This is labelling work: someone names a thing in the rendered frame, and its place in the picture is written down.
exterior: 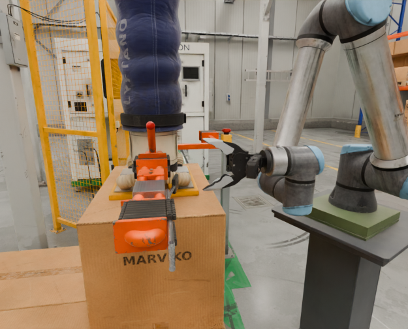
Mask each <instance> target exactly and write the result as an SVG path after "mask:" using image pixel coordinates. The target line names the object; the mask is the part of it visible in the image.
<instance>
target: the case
mask: <svg viewBox="0 0 408 329"><path fill-rule="evenodd" d="M183 166H189V169H190V171H191V173H192V175H193V178H194V181H195V183H196V186H197V188H198V190H199V195H198V196H177V197H170V199H171V198H173V199H174V203H175V208H176V220H172V221H174V222H175V227H176V237H177V246H175V263H176V270H175V271H174V272H171V271H169V263H168V250H159V251H144V252H136V253H122V254H116V253H115V246H114V232H113V224H112V223H113V221H114V220H118V218H119V215H120V212H121V200H109V199H108V196H109V194H110V192H111V190H112V188H113V186H114V184H115V182H116V179H117V178H118V176H119V175H120V173H121V171H122V169H123V168H128V166H115V167H114V169H113V171H112V172H111V173H110V175H109V176H108V178H107V179H106V181H105V182H104V184H103V185H102V187H101V188H100V189H99V191H98V193H97V194H96V195H95V197H94V199H93V200H92V201H91V203H90V205H89V206H88V207H87V209H86V210H85V212H84V213H83V215H82V216H81V218H80V219H79V221H78V222H77V224H76V228H77V233H78V243H79V248H80V258H81V263H82V273H83V278H84V288H85V294H86V303H87V313H88V318H89V328H90V329H223V318H224V289H225V233H226V213H225V211H224V210H223V208H222V206H221V204H220V203H219V201H218V199H217V197H216V195H215V193H214V191H203V190H202V189H203V188H205V187H206V186H208V185H209V183H208V181H207V179H206V177H205V175H204V173H203V171H202V170H201V168H200V166H199V164H198V163H189V164H183Z"/></svg>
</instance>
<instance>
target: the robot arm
mask: <svg viewBox="0 0 408 329"><path fill-rule="evenodd" d="M391 6H392V0H322V1H321V2H320V3H319V4H318V5H317V6H316V7H315V8H314V9H313V10H312V11H311V13H310V14H309V16H308V17H307V18H306V20H305V22H304V23H303V25H302V27H301V29H300V31H299V33H298V36H297V39H296V45H297V47H298V54H297V56H296V61H295V64H294V68H293V71H292V76H291V78H290V83H289V87H288V90H287V94H286V97H285V102H284V105H283V109H282V112H281V116H280V119H279V123H278V126H277V130H276V134H275V138H274V142H273V145H272V147H267V148H266V149H265V150H261V151H260V153H252V154H249V152H248V151H247V150H245V149H243V148H241V147H240V146H238V145H237V144H235V143H232V142H225V141H222V140H218V139H215V138H203V141H205V142H207V143H208V144H211V145H213V146H214V147H216V148H219V149H220V150H221V151H222V152H223V153H224V154H225V155H226V158H227V165H226V171H227V172H232V173H233V175H230V174H224V175H222V176H221V177H220V178H217V179H216V180H214V181H213V183H212V184H211V185H208V186H206V187H205V188H203V189H202V190H203V191H214V190H218V189H224V188H226V187H230V186H233V185H236V184H237V183H238V182H239V181H240V180H241V179H243V178H244V177H246V178H250V179H256V178H257V176H258V175H259V176H258V179H257V183H258V186H259V188H260V189H261V190H262V191H263V192H264V193H266V194H267V195H270V196H272V197H273V198H275V199H276V200H277V201H279V202H280V203H282V204H283V206H282V208H283V211H284V212H285V213H286V214H289V215H295V216H303V215H308V214H310V213H311V211H312V207H313V196H314V189H315V177H316V175H319V174H320V173H321V172H322V171H323V169H324V156H323V154H322V151H321V150H320V149H319V148H318V147H316V146H307V145H304V146H298V144H299V141H300V137H301V134H302V130H303V128H304V123H305V120H306V116H307V112H308V110H309V105H310V103H311V99H312V96H313V92H314V89H315V85H316V83H317V78H318V75H319V71H320V69H321V65H322V61H323V58H324V54H325V52H327V51H328V50H329V49H331V47H332V44H333V41H334V39H335V38H336V37H337V36H339V40H340V43H341V44H342V46H343V49H344V52H345V57H346V59H347V63H348V66H349V70H350V72H351V76H352V79H353V83H354V87H355V90H356V94H357V96H358V100H359V103H360V107H361V110H362V113H363V117H364V121H365V123H366V127H367V130H368V134H369V138H370V140H371V144H345V145H344V146H343V147H342V149H341V153H340V158H339V166H338V171H337V179H336V185H335V187H334V188H333V190H332V192H331V193H330V195H329V198H328V201H329V203H331V205H333V206H335V207H337V208H341V209H343V210H347V211H350V212H358V213H372V212H375V211H376V210H377V200H376V197H375V189H376V190H378V191H382V192H384V193H388V194H390V195H393V196H396V197H399V198H401V199H406V200H408V126H407V122H406V118H405V112H404V109H403V104H402V101H401V95H400V90H399V87H398V81H397V78H396V73H395V70H394V64H393V60H392V56H391V52H390V47H389V43H388V38H387V35H386V29H385V25H386V24H385V20H386V18H387V17H388V15H389V14H390V11H391V9H390V7H391ZM259 172H260V173H259Z"/></svg>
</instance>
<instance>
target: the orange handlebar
mask: <svg viewBox="0 0 408 329"><path fill-rule="evenodd" d="M178 149H219V148H216V147H214V146H213V145H211V144H208V143H196V144H178ZM137 176H138V181H146V180H148V176H155V179H150V180H165V174H164V168H163V167H162V166H158V167H157V168H156V169H152V168H151V169H148V168H147V167H145V166H143V167H142V168H141V169H140V170H139V171H138V175H137ZM162 197H165V196H164V194H162V193H158V194H156V195H155V196H154V198H162ZM139 198H144V197H143V196H142V195H135V196H134V197H133V199H139ZM165 236H166V234H165V231H164V230H162V229H159V228H155V229H152V230H147V231H139V230H131V231H129V232H127V233H126V234H125V237H124V238H125V241H126V242H127V243H128V244H129V245H131V246H134V247H150V246H154V245H157V244H158V243H161V242H162V241H163V240H164V239H165Z"/></svg>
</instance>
